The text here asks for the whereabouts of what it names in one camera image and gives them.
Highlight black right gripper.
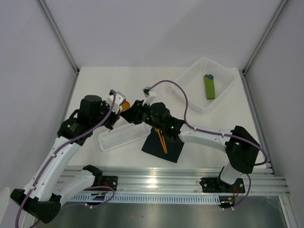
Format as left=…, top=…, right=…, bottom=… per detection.
left=120, top=100, right=164, bottom=132

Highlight orange plastic spoon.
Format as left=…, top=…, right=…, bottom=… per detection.
left=108, top=101, right=131, bottom=133

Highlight white narrow cutlery tray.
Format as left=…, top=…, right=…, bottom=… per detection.
left=98, top=123, right=151, bottom=152

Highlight orange plastic knife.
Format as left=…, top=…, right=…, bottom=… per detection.
left=158, top=130, right=168, bottom=154

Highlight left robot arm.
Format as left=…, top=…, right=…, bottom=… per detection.
left=10, top=90, right=126, bottom=227

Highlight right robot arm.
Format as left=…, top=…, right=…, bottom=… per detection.
left=121, top=100, right=259, bottom=192

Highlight dark navy paper napkin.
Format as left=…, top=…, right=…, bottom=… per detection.
left=141, top=128, right=184, bottom=163

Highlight green rolled napkin bundle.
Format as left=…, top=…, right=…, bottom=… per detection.
left=204, top=75, right=216, bottom=100

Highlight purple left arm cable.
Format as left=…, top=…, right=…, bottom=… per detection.
left=14, top=89, right=117, bottom=228

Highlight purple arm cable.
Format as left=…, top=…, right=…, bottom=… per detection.
left=148, top=80, right=269, bottom=209
left=14, top=89, right=117, bottom=228

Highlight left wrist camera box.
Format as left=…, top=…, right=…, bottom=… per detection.
left=106, top=90, right=126, bottom=113

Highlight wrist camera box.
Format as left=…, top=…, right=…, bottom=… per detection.
left=142, top=87, right=156, bottom=105
left=106, top=90, right=126, bottom=113

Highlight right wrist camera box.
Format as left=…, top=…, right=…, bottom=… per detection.
left=142, top=87, right=156, bottom=105

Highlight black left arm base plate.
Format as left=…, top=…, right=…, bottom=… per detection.
left=94, top=176, right=118, bottom=191

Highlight aluminium frame rail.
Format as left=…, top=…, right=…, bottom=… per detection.
left=33, top=165, right=292, bottom=198

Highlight white slotted cable duct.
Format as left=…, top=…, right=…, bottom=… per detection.
left=69, top=192, right=220, bottom=205

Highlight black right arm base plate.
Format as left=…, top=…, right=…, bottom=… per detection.
left=199, top=177, right=245, bottom=193

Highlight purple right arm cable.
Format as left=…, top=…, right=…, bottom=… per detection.
left=148, top=80, right=269, bottom=209

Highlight left corner frame post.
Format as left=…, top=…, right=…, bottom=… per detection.
left=35, top=0, right=80, bottom=74

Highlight corner frame post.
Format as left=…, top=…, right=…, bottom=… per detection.
left=241, top=0, right=292, bottom=74
left=35, top=0, right=80, bottom=74

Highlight right corner frame post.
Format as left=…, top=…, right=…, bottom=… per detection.
left=241, top=0, right=292, bottom=74

